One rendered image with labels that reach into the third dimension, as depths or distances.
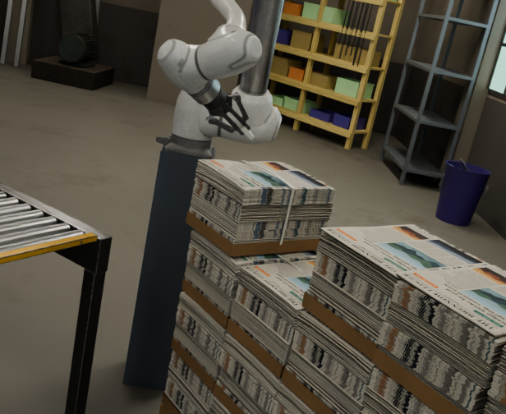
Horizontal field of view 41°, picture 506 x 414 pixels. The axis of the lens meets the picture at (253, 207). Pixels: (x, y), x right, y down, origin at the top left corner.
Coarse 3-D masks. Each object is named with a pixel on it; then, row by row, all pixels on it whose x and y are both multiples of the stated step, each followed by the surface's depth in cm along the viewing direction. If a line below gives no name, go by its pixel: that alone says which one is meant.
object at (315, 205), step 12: (276, 168) 231; (288, 168) 233; (288, 180) 220; (300, 180) 223; (312, 180) 226; (300, 192) 214; (312, 192) 216; (324, 192) 220; (300, 204) 215; (312, 204) 219; (324, 204) 222; (300, 216) 217; (312, 216) 221; (324, 216) 224; (300, 228) 220; (312, 228) 223; (288, 240) 219
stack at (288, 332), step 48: (192, 240) 226; (240, 288) 205; (288, 288) 194; (192, 336) 226; (288, 336) 186; (336, 336) 171; (192, 384) 229; (240, 384) 204; (336, 384) 171; (384, 384) 158
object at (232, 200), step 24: (216, 168) 214; (240, 168) 221; (216, 192) 213; (240, 192) 202; (264, 192) 205; (216, 216) 214; (240, 216) 203; (264, 216) 209; (240, 240) 207; (264, 240) 213
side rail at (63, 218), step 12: (12, 192) 233; (36, 204) 227; (60, 216) 220; (72, 228) 215; (84, 228) 214; (108, 240) 212; (60, 252) 220; (72, 252) 217; (84, 252) 214; (96, 252) 210; (108, 252) 214; (84, 264) 214; (96, 264) 211
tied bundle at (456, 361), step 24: (408, 288) 151; (408, 312) 152; (432, 312) 146; (384, 336) 157; (408, 336) 152; (432, 336) 146; (456, 336) 141; (480, 336) 136; (504, 336) 135; (408, 360) 151; (432, 360) 146; (456, 360) 141; (480, 360) 136; (432, 384) 146; (456, 384) 140; (480, 384) 137; (480, 408) 139
